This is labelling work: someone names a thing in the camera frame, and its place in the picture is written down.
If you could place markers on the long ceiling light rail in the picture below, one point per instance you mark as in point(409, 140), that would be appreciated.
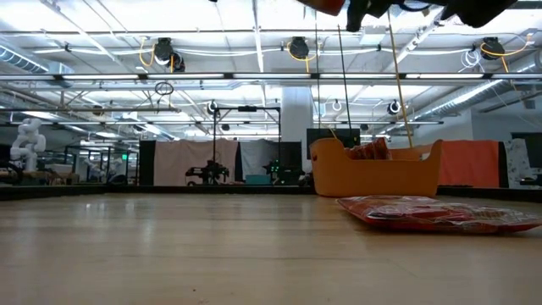
point(63, 76)

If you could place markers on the white robot figure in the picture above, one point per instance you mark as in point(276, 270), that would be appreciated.
point(27, 144)

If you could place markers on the white floral cloth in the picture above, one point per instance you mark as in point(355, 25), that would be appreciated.
point(516, 163)

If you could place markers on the white square column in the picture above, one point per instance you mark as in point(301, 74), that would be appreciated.
point(296, 118)

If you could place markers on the teal box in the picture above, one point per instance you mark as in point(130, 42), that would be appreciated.
point(257, 180)

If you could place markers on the black camera rig frame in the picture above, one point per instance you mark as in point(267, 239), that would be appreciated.
point(247, 108)

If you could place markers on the silver ventilation duct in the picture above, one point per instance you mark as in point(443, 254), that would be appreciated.
point(21, 59)
point(487, 95)

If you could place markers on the black lab robot arm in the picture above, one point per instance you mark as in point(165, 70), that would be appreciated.
point(279, 169)
point(207, 173)

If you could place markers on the orange cloth panel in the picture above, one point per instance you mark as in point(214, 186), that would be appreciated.
point(470, 163)

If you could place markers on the beige cloth backdrop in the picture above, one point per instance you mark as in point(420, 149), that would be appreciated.
point(178, 163)

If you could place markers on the black metal lab frame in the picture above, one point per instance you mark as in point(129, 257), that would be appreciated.
point(101, 147)

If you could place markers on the grey cloth backdrop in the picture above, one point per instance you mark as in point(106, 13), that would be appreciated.
point(258, 154)

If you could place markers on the orange plastic basket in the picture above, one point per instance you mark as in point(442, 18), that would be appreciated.
point(381, 178)

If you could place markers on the black monitor screen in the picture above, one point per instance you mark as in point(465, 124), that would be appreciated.
point(534, 148)
point(324, 133)

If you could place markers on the black partition panel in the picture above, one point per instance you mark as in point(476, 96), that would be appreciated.
point(147, 163)
point(292, 150)

